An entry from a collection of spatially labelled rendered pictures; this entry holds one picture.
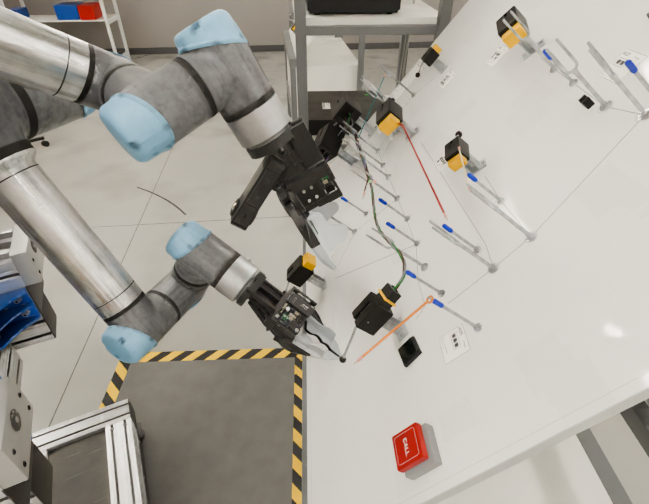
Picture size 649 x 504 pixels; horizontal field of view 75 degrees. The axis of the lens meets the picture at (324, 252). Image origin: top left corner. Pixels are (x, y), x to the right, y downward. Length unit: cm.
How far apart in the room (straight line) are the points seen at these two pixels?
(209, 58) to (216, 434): 165
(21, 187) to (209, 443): 145
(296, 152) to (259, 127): 7
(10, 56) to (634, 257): 73
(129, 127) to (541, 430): 57
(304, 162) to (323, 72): 315
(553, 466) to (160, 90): 99
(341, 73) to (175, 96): 327
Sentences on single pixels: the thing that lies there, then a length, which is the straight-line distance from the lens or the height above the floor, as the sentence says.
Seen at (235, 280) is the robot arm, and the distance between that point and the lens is 73.
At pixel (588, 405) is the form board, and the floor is 128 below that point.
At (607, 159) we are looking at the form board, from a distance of 72.
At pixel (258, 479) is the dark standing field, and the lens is 186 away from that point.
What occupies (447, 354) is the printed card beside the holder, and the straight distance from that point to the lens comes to 70.
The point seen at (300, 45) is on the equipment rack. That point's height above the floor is 139.
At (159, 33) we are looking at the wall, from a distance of 826.
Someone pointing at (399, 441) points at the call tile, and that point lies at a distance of 67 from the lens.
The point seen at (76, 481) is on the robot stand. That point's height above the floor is 21.
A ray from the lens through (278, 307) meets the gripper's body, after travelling 72.
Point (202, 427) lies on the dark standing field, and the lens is 201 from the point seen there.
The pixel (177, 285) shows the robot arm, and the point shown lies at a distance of 80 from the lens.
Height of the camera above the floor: 168
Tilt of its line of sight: 38 degrees down
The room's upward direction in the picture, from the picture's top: straight up
